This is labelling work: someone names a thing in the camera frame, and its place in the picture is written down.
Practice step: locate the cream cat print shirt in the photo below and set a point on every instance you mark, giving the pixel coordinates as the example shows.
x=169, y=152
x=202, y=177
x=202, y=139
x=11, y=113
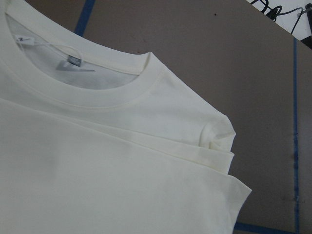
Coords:
x=98, y=141

